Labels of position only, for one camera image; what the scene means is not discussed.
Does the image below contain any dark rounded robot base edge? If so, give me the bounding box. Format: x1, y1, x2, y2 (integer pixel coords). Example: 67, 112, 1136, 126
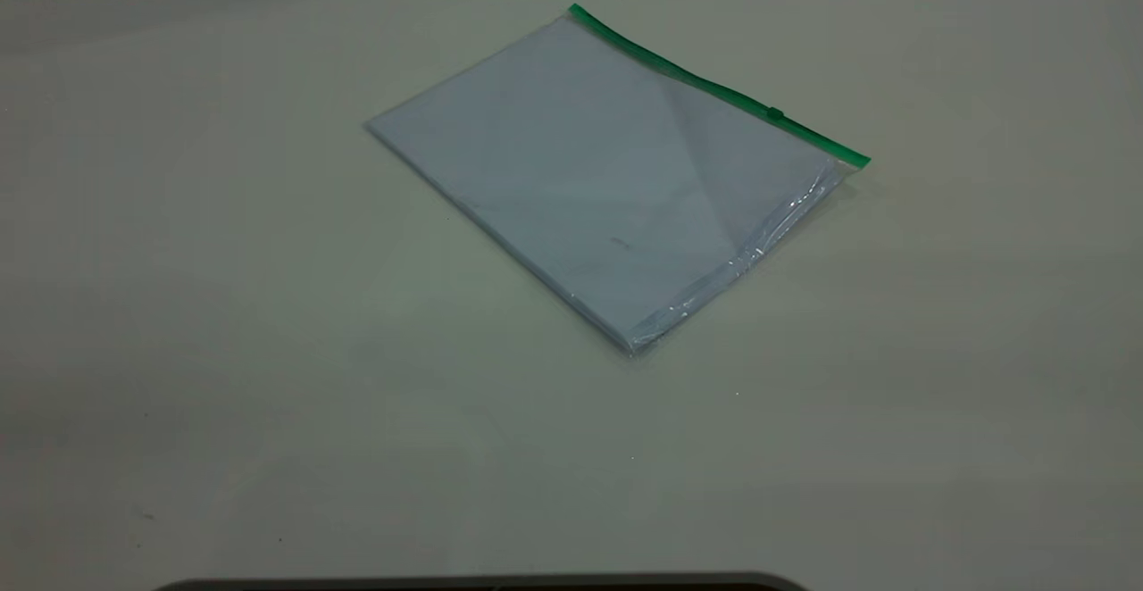
152, 572, 810, 591

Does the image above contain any clear plastic zipper bag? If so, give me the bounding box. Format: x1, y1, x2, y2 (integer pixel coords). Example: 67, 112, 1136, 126
364, 4, 872, 355

